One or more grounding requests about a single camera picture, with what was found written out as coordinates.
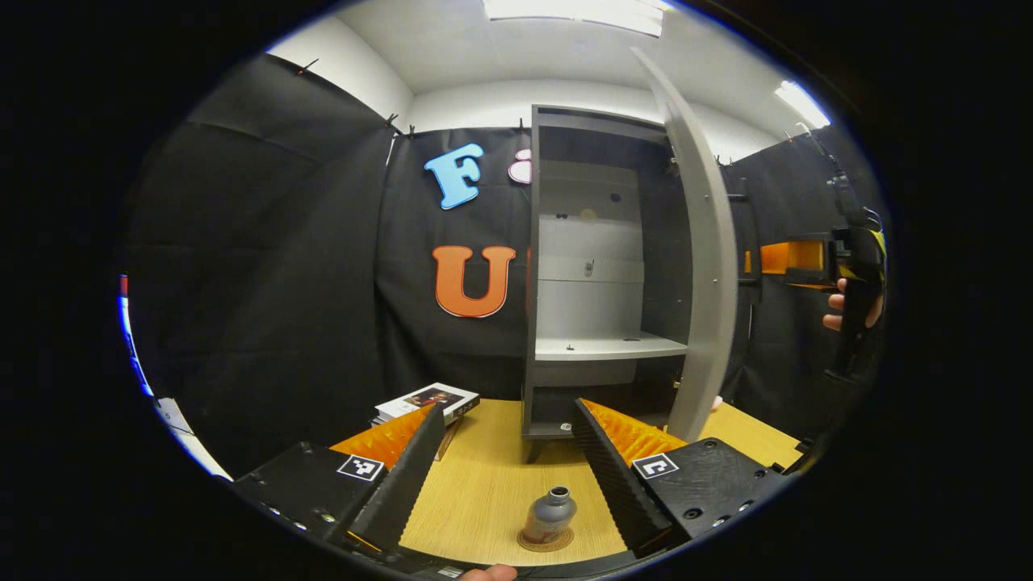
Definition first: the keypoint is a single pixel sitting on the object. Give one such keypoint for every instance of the grey cabinet door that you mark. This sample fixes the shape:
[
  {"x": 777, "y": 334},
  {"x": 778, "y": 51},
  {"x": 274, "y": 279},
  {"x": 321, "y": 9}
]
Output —
[{"x": 710, "y": 323}]

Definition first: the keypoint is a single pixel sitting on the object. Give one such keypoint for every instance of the large ceiling light panel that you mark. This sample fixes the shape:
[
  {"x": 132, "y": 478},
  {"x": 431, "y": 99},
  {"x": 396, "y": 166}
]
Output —
[{"x": 577, "y": 16}]

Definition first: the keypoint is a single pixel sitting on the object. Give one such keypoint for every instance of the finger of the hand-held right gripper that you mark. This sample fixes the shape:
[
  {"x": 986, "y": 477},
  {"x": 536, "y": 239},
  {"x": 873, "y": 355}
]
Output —
[{"x": 787, "y": 257}]

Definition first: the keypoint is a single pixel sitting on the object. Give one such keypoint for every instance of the white cover book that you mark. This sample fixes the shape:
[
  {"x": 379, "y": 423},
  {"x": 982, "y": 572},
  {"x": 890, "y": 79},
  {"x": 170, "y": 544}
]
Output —
[{"x": 428, "y": 398}]

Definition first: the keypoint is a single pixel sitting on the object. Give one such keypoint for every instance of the brown book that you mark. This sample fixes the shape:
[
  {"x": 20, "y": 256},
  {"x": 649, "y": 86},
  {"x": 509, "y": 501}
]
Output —
[{"x": 446, "y": 444}]

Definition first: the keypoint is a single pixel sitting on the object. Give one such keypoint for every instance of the small ceiling light panel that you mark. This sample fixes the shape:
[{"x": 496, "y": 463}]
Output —
[{"x": 803, "y": 103}]

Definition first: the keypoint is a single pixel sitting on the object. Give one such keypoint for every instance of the silver and pink bottle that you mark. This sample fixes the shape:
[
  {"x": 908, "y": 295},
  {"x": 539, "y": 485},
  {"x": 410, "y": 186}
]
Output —
[{"x": 549, "y": 512}]

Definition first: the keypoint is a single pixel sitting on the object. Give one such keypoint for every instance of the white cabinet shelf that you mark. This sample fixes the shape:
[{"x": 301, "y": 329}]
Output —
[{"x": 605, "y": 349}]

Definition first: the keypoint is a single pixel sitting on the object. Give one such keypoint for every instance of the black backdrop cloth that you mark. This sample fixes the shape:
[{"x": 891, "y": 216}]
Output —
[{"x": 282, "y": 282}]

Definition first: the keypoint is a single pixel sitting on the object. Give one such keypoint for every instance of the round brown coaster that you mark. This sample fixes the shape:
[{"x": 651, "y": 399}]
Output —
[{"x": 545, "y": 549}]

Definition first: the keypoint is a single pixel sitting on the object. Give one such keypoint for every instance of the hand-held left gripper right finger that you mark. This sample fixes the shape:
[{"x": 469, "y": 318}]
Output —
[{"x": 612, "y": 484}]

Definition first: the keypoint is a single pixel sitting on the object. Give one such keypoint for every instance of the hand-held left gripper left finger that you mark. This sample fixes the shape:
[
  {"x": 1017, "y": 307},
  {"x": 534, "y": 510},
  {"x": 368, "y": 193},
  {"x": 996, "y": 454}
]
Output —
[{"x": 401, "y": 484}]

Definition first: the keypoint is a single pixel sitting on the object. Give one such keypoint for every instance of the grey cabinet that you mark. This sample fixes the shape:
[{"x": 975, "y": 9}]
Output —
[{"x": 597, "y": 137}]

